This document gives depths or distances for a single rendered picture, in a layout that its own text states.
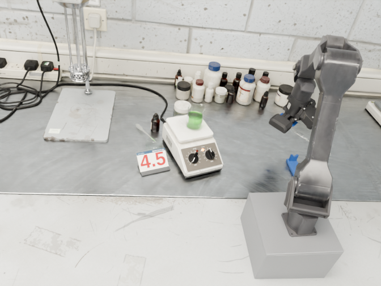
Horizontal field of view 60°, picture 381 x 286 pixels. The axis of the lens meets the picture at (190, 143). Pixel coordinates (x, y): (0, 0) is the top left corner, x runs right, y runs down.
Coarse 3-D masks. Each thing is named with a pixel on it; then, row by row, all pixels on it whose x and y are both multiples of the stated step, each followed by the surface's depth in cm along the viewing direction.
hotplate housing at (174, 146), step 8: (168, 128) 105; (168, 136) 105; (168, 144) 106; (176, 144) 100; (184, 144) 100; (192, 144) 101; (200, 144) 102; (216, 144) 104; (176, 152) 101; (176, 160) 102; (184, 168) 98; (208, 168) 100; (216, 168) 101; (192, 176) 99
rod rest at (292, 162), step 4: (292, 156) 108; (296, 156) 109; (288, 160) 110; (292, 160) 110; (296, 160) 110; (288, 164) 109; (292, 164) 109; (296, 164) 109; (292, 168) 107; (292, 172) 106
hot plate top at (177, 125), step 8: (168, 120) 105; (176, 120) 106; (184, 120) 106; (176, 128) 103; (184, 128) 103; (208, 128) 105; (176, 136) 100; (184, 136) 100; (192, 136) 101; (200, 136) 101; (208, 136) 102
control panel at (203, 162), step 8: (208, 144) 102; (184, 152) 99; (192, 152) 100; (200, 152) 101; (216, 152) 102; (184, 160) 98; (200, 160) 100; (208, 160) 100; (216, 160) 101; (192, 168) 98; (200, 168) 99
